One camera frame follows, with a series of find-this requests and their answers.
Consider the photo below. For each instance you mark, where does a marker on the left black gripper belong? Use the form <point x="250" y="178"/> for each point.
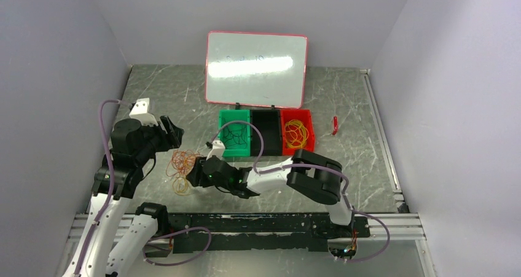
<point x="172" y="139"/>

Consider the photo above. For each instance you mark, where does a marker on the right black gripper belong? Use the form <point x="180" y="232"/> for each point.
<point x="196" y="177"/>

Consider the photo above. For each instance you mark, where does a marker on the green plastic bin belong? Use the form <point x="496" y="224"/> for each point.
<point x="236" y="136"/>

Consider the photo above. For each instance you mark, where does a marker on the black plastic bin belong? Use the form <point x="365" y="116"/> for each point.
<point x="268" y="122"/>

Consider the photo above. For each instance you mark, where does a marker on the red plastic bin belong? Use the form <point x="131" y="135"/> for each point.
<point x="297" y="131"/>

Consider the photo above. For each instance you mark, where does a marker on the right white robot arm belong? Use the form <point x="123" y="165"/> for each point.
<point x="316" y="177"/>

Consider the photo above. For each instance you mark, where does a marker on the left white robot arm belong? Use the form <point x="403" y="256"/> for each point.
<point x="134" y="143"/>

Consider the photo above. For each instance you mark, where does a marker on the pink framed whiteboard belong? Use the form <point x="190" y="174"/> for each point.
<point x="256" y="69"/>

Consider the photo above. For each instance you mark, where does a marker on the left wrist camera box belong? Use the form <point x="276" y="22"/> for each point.
<point x="142" y="111"/>

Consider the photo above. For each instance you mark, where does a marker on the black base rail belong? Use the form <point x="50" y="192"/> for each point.
<point x="194" y="239"/>

